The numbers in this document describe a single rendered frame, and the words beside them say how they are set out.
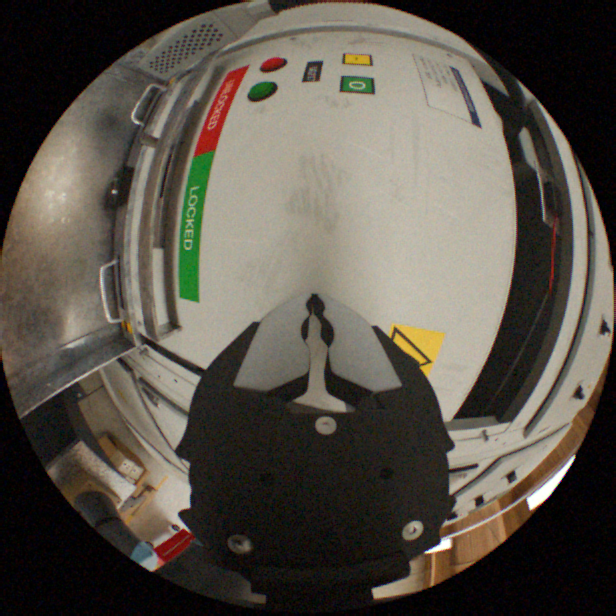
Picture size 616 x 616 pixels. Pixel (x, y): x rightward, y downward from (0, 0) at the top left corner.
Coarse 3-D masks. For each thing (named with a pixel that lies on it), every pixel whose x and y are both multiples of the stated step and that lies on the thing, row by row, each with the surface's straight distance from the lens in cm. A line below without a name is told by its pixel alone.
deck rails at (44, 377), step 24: (144, 48) 50; (120, 72) 53; (144, 72) 54; (96, 336) 42; (120, 336) 44; (48, 360) 42; (72, 360) 43; (96, 360) 39; (24, 384) 45; (48, 384) 41; (24, 408) 41
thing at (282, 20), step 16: (256, 0) 52; (288, 16) 50; (304, 16) 46; (320, 16) 46; (336, 16) 46; (352, 16) 46; (368, 16) 46; (384, 16) 46; (400, 16) 49; (416, 16) 50; (160, 32) 64; (256, 32) 49; (432, 32) 47; (448, 32) 51
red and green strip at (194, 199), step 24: (240, 72) 32; (216, 96) 30; (216, 120) 25; (216, 144) 22; (192, 168) 23; (192, 192) 22; (192, 216) 21; (192, 240) 20; (192, 264) 20; (192, 288) 21
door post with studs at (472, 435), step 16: (128, 352) 52; (144, 352) 39; (160, 352) 40; (160, 368) 37; (176, 368) 33; (192, 368) 37; (176, 384) 35; (192, 384) 31; (448, 432) 29; (464, 432) 31; (480, 432) 34; (496, 432) 39; (512, 432) 44; (464, 448) 36; (480, 448) 40
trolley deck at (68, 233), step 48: (96, 96) 49; (48, 144) 44; (96, 144) 44; (48, 192) 41; (96, 192) 42; (48, 240) 40; (96, 240) 41; (0, 288) 41; (48, 288) 40; (96, 288) 41; (0, 336) 43; (48, 336) 41
